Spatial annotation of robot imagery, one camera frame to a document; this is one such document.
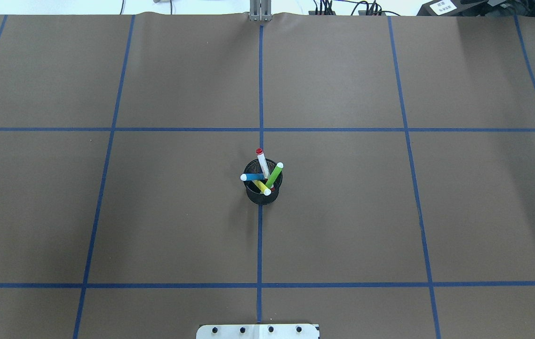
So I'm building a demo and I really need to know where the black box with label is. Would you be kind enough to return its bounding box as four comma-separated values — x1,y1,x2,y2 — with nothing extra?
416,0,461,16

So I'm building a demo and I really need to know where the black mesh pen cup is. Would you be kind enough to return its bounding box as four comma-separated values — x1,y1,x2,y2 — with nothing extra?
243,159,284,205

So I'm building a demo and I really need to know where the yellow marker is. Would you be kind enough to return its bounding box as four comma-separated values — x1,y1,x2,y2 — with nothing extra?
252,180,271,196

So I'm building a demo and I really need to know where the green marker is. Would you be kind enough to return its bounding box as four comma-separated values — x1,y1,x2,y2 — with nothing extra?
265,162,284,189

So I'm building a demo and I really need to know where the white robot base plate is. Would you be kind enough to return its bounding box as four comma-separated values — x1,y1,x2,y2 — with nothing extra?
196,323,321,339

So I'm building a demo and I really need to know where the usb hub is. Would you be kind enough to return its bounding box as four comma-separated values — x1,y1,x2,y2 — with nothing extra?
353,0,386,16
308,0,336,16

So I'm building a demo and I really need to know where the aluminium frame post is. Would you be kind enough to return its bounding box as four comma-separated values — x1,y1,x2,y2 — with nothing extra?
248,0,273,22

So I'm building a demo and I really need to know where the red capped white marker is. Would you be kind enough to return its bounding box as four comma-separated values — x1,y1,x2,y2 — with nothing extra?
255,148,270,179

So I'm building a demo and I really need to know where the right usb hub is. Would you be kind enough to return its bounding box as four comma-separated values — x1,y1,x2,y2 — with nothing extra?
353,0,386,16

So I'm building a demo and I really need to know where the left usb hub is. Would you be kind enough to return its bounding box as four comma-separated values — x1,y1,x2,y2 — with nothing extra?
308,0,336,16

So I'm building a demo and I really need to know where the blue marker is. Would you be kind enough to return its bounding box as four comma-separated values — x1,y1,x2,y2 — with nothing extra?
240,173,265,182

